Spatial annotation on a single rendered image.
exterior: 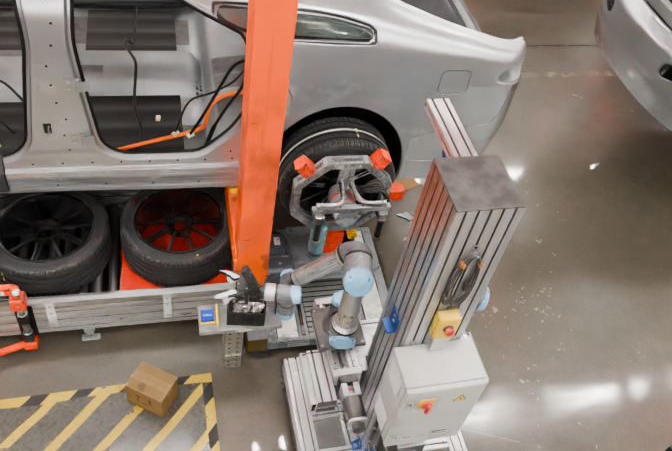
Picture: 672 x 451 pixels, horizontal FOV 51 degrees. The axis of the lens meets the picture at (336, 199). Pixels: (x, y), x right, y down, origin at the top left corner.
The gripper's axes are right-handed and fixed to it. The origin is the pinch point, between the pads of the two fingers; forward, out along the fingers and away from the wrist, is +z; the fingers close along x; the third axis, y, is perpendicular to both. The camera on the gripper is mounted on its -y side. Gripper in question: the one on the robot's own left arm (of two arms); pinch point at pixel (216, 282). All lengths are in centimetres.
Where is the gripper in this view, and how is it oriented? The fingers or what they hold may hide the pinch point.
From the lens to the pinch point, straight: 292.0
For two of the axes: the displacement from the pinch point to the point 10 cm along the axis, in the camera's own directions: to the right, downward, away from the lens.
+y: -1.4, 7.7, 6.2
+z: -9.9, -1.2, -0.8
